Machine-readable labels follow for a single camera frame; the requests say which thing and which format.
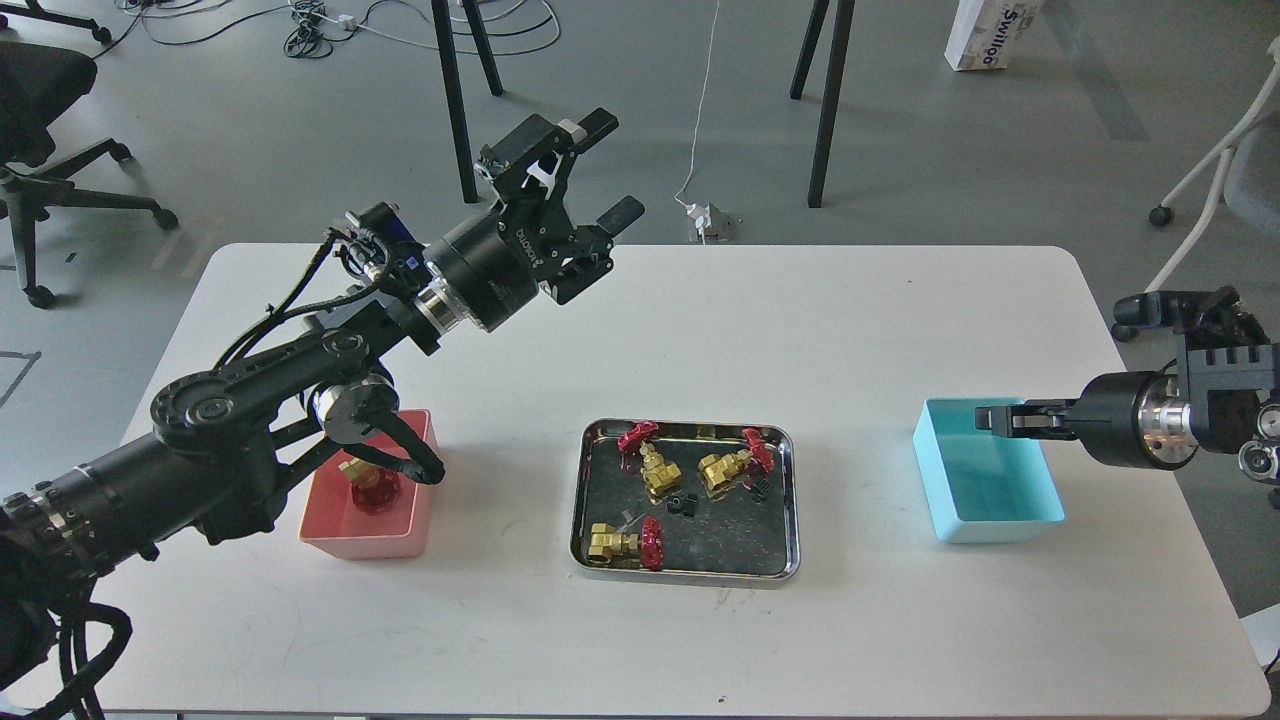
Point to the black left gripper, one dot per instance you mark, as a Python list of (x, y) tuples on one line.
[(491, 266)]

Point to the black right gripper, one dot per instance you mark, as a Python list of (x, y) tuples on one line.
[(1130, 420)]

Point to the brass valve red handwheel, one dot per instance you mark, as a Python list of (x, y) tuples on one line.
[(372, 489)]

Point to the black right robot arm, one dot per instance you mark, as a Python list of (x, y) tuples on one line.
[(1218, 394)]

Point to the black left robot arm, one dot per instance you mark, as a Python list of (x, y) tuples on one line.
[(228, 445)]

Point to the light blue plastic box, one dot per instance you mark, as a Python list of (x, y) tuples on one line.
[(982, 488)]

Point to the brass valve top left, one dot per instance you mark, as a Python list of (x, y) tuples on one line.
[(640, 456)]

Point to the black gear right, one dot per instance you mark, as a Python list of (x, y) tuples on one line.
[(759, 488)]

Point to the black gear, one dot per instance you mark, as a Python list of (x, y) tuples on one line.
[(685, 505), (759, 488)]

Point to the brass valve top right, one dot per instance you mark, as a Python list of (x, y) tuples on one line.
[(721, 472)]

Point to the black gear centre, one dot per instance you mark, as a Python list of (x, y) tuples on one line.
[(685, 505)]

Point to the brass valve bottom left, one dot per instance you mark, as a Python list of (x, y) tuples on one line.
[(607, 545)]

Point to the white cardboard box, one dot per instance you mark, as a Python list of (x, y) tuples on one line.
[(985, 33)]

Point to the pink plastic box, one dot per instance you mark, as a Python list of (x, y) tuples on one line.
[(332, 522)]

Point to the black table leg left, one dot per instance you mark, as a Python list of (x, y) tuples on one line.
[(452, 84)]

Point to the black table leg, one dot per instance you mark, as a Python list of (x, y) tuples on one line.
[(832, 86), (452, 84)]

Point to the white power adapter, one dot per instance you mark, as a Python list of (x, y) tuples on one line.
[(708, 224)]

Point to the steel metal tray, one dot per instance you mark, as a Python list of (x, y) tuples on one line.
[(731, 540)]

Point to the black table leg right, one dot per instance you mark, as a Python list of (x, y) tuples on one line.
[(832, 86)]

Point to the black office chair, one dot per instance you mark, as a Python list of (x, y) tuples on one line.
[(39, 84)]

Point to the white chair frame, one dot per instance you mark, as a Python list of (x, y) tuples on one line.
[(1221, 158)]

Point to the black cable bundle floor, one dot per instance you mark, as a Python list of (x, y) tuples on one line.
[(315, 32)]

